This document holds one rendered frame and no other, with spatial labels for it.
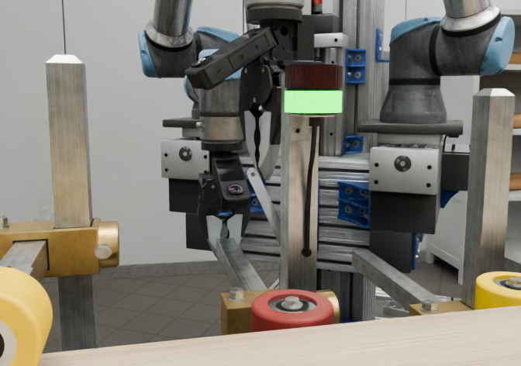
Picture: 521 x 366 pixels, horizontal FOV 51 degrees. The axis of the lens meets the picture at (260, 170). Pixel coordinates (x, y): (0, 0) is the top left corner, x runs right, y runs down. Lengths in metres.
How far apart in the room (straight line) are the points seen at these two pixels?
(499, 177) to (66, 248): 0.51
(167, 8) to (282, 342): 0.94
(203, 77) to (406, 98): 0.71
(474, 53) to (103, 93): 2.38
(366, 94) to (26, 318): 1.18
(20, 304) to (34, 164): 2.92
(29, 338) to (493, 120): 0.55
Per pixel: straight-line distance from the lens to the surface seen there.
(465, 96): 3.27
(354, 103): 1.47
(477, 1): 1.18
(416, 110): 1.25
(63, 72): 0.58
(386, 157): 1.14
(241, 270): 0.78
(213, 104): 0.89
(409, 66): 1.26
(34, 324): 0.41
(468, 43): 1.20
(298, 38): 0.70
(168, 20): 1.30
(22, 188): 3.35
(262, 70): 0.67
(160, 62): 1.36
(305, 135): 0.60
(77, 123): 0.58
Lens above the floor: 1.11
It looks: 8 degrees down
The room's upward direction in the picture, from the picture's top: straight up
